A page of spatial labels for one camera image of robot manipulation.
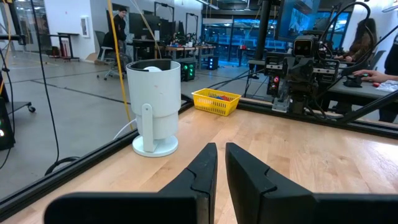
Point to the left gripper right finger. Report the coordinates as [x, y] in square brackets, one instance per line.
[248, 186]

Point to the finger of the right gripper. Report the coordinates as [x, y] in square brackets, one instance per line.
[297, 73]
[308, 73]

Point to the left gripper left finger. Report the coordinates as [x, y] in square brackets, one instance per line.
[199, 183]

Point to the red item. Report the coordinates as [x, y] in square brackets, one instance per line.
[225, 98]

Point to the blue box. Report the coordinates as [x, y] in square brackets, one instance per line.
[218, 97]

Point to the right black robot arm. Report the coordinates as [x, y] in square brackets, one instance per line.
[367, 109]

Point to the grey office chair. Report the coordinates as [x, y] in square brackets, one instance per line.
[109, 59]

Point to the black computer mouse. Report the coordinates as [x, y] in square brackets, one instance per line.
[353, 81]

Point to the blue lit monitor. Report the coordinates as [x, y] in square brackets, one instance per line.
[297, 18]

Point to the grey desk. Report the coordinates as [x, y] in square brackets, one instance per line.
[363, 91]

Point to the person's hand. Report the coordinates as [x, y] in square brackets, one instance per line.
[371, 75]

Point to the black computer tower blue lights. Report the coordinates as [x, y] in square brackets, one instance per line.
[213, 63]

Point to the yellow plastic bin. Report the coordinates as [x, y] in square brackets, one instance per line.
[214, 104]

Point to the black computer tower green lights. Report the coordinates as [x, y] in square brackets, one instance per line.
[188, 71]

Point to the black side table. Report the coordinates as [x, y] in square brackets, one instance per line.
[66, 43]

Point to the black wheeled cart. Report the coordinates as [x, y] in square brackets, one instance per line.
[12, 109]

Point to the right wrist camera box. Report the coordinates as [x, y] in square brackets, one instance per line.
[304, 46]

